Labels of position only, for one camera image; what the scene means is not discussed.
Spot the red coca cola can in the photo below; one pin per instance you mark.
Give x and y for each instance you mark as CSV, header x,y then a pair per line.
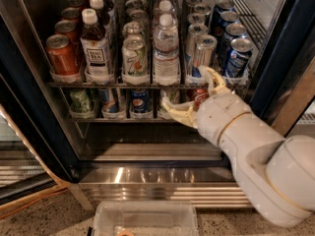
x,y
197,96

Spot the wire fridge shelf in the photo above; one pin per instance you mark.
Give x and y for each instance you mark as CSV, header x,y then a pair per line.
x,y
127,86
141,118

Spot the stainless fridge base frame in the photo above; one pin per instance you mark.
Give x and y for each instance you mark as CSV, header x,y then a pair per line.
x,y
203,187

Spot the clear front water bottle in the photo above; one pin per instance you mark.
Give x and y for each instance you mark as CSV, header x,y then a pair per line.
x,y
166,52

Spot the right glass fridge door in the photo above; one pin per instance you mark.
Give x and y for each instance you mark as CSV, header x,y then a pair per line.
x,y
281,81

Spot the front blue pepsi can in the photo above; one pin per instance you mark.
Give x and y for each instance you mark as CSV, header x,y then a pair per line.
x,y
237,57

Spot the left glass fridge door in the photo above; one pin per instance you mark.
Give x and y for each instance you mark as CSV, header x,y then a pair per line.
x,y
28,171

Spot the front tea bottle white cap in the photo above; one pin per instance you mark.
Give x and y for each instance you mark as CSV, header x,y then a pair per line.
x,y
94,43

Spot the blue pepsi can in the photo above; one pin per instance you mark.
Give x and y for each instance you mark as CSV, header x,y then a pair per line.
x,y
231,32
221,6
226,18
237,57

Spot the top wire fridge shelf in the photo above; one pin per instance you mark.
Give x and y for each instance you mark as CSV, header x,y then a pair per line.
x,y
127,86

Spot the orange soda can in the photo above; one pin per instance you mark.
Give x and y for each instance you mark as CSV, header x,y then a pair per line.
x,y
61,53
71,14
69,29

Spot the pepsi can lower shelf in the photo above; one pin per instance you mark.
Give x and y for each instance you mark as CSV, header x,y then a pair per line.
x,y
140,99

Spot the clear plastic bin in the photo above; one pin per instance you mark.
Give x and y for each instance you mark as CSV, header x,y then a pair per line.
x,y
145,218

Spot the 7up can lower shelf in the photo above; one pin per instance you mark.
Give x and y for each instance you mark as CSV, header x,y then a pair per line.
x,y
172,93

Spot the front orange soda can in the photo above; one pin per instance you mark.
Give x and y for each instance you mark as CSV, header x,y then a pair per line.
x,y
61,53

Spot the front 7up can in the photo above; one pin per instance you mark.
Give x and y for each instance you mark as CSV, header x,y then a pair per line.
x,y
135,59

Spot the lower wire fridge shelf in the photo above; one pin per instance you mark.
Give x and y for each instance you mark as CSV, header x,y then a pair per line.
x,y
141,118

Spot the green can lower shelf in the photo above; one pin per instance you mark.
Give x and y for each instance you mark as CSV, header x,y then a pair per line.
x,y
81,102

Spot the glass fridge door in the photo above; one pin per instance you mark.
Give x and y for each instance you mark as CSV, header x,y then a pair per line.
x,y
28,171
281,81

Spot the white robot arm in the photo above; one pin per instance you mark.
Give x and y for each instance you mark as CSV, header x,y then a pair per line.
x,y
276,174

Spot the slim silver can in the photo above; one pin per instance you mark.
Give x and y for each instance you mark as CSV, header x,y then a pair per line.
x,y
194,32
204,53

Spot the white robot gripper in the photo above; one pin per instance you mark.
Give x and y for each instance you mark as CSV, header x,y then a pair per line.
x,y
219,116

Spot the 7up can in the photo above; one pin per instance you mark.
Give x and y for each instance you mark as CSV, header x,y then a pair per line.
x,y
135,59
133,29

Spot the front slim silver can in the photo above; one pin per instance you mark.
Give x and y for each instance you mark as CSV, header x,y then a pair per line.
x,y
204,53

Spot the blue can lower shelf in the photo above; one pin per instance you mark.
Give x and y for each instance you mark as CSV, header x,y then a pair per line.
x,y
109,98

